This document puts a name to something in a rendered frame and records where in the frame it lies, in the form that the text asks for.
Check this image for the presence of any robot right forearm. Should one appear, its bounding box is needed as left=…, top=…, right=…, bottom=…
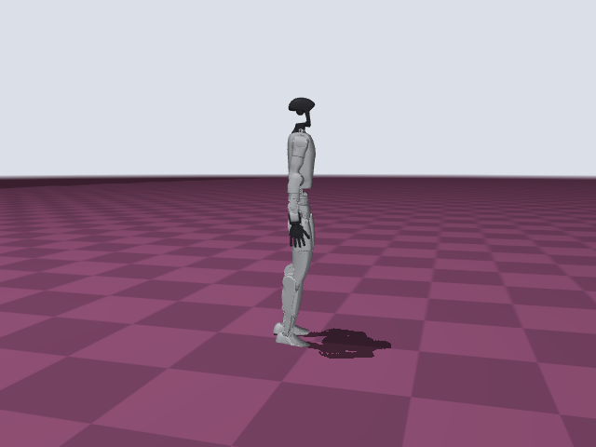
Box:
left=287, top=173, right=302, bottom=222

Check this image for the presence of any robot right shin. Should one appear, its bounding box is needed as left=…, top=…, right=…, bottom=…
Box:
left=281, top=276, right=304, bottom=337

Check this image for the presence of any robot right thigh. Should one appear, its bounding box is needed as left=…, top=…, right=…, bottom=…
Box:
left=283, top=212, right=313, bottom=289

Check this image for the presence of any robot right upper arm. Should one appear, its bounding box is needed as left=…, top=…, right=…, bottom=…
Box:
left=288, top=135, right=309, bottom=186

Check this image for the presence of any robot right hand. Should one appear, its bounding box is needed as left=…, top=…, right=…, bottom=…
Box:
left=289, top=212, right=310, bottom=248

